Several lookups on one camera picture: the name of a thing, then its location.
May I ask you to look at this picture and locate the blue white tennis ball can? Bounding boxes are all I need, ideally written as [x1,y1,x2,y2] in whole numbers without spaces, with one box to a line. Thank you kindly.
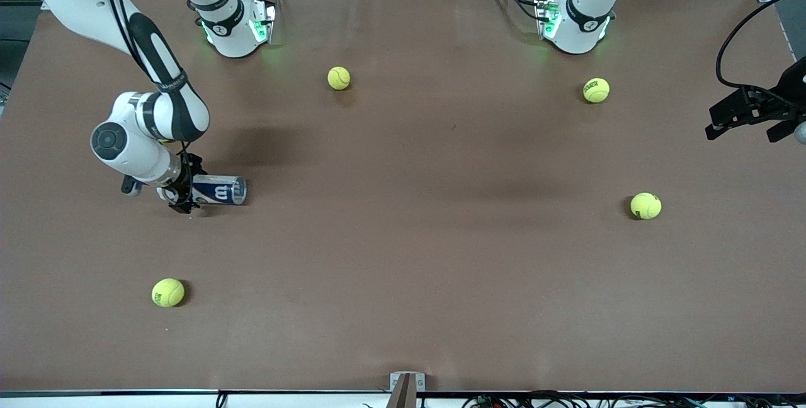
[156,174,247,207]

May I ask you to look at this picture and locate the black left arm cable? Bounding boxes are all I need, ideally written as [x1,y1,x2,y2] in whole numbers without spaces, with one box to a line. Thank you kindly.
[715,0,806,95]

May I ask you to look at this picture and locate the white table edge rail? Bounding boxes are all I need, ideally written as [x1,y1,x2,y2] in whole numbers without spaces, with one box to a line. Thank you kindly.
[0,390,806,408]

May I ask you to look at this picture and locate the black cable bundle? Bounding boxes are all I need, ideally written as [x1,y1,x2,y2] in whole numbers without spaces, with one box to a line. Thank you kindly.
[463,389,806,408]

